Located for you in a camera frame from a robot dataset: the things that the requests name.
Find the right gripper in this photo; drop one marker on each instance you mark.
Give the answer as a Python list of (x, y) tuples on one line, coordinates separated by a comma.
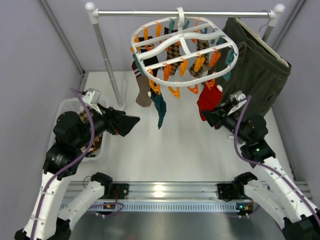
[(218, 119)]

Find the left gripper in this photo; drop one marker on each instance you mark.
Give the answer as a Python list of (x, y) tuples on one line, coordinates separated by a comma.
[(112, 121)]

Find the red sock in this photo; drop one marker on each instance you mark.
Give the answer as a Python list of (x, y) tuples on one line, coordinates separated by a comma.
[(209, 98)]

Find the teal sock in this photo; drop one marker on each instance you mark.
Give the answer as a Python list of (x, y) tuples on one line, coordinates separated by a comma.
[(161, 108)]

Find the white oval clip hanger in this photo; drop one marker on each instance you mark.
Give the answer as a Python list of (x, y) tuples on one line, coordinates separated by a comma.
[(197, 38)]

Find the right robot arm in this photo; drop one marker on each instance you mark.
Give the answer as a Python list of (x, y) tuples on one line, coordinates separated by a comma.
[(267, 183)]

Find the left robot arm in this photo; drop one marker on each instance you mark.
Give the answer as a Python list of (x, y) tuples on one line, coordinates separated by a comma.
[(73, 137)]

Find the white hanger with metal hook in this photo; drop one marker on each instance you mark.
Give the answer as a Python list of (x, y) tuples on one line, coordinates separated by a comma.
[(273, 17)]

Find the brown striped sock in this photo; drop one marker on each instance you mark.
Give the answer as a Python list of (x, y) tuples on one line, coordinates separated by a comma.
[(142, 98)]

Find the white laundry basket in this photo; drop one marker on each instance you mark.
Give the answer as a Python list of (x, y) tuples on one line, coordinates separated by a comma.
[(73, 104)]

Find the olive green shorts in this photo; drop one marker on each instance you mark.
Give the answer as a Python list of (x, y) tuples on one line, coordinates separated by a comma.
[(259, 71)]

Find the black sock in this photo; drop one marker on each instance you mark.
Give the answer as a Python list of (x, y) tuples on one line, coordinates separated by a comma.
[(149, 61)]

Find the brown argyle sock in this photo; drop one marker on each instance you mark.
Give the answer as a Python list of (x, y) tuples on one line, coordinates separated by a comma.
[(201, 63), (173, 51)]

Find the white metal clothes rack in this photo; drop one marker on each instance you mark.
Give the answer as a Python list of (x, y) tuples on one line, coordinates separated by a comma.
[(110, 62)]

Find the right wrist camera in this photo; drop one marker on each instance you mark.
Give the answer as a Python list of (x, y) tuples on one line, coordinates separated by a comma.
[(237, 99)]

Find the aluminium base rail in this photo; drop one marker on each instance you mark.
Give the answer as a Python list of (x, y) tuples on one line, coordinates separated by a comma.
[(210, 196)]

